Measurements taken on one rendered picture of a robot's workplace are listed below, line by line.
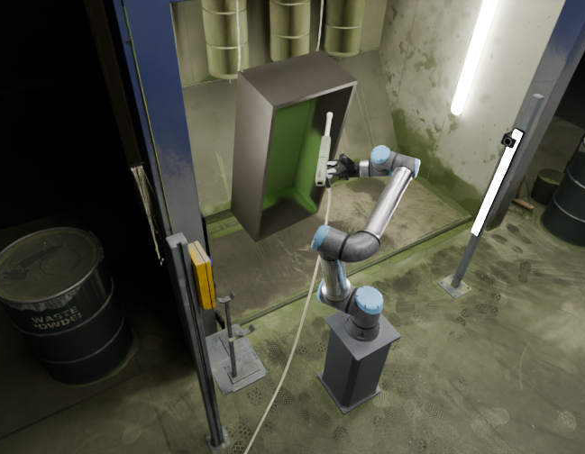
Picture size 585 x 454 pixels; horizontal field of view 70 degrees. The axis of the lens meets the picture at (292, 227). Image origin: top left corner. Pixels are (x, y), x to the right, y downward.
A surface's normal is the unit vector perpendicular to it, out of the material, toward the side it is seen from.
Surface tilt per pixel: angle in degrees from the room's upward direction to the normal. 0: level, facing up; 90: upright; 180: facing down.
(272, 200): 12
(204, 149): 57
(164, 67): 90
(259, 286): 0
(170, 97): 90
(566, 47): 90
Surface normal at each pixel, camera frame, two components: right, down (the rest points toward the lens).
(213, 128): 0.44, 0.08
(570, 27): -0.86, 0.32
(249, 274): 0.04, -0.75
